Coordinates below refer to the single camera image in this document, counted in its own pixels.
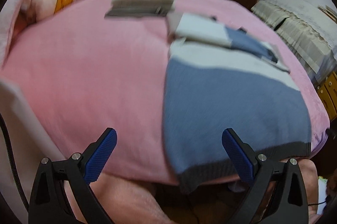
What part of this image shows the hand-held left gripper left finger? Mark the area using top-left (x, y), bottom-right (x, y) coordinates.
top-left (28, 128), bottom-right (117, 224)

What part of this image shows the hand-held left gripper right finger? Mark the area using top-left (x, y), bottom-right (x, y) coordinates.
top-left (222, 128), bottom-right (309, 224)

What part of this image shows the colour-block knit sweater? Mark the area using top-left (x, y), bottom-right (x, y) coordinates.
top-left (163, 12), bottom-right (313, 194)

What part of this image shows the pink bed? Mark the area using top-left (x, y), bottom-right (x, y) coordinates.
top-left (0, 0), bottom-right (331, 188)

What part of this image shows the wooden desk with drawers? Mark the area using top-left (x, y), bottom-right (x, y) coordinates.
top-left (316, 74), bottom-right (337, 122)

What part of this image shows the lace-covered cabinet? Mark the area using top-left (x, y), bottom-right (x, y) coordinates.
top-left (250, 0), bottom-right (335, 83)

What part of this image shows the dark grey folded garment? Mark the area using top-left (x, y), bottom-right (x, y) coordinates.
top-left (104, 5), bottom-right (169, 18)

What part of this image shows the white lace cover cloth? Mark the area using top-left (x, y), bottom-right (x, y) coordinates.
top-left (264, 0), bottom-right (337, 56)

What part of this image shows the stack of books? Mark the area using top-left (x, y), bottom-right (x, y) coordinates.
top-left (317, 5), bottom-right (337, 22)

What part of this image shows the black cable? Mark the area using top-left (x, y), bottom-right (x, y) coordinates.
top-left (0, 113), bottom-right (30, 212)

